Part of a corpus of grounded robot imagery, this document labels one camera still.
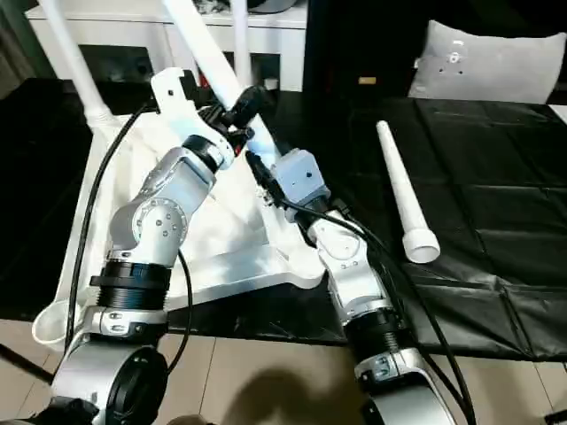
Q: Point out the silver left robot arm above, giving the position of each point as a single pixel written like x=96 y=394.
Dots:
x=151 y=230

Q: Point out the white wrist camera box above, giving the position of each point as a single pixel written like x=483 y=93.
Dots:
x=299 y=177
x=175 y=97

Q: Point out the black metal frame strut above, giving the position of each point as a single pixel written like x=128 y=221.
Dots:
x=22 y=363

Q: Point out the white sideboard cabinet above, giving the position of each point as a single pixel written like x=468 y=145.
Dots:
x=133 y=31

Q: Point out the white plastic table top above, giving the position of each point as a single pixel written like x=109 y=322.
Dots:
x=115 y=204

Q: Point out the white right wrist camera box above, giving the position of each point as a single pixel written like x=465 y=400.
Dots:
x=299 y=177

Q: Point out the white plastic table leg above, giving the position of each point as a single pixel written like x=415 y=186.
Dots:
x=75 y=62
x=240 y=40
x=213 y=53
x=403 y=186

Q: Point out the grey pillow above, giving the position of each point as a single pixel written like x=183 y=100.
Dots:
x=492 y=71

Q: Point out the grey curtain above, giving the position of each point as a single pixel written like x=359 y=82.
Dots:
x=13 y=35

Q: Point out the black floor stand leg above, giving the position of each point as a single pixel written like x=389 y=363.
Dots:
x=558 y=414

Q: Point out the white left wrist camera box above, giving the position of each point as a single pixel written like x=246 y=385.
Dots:
x=175 y=97

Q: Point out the colourful clutter bundle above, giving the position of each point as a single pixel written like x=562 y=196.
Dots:
x=213 y=7

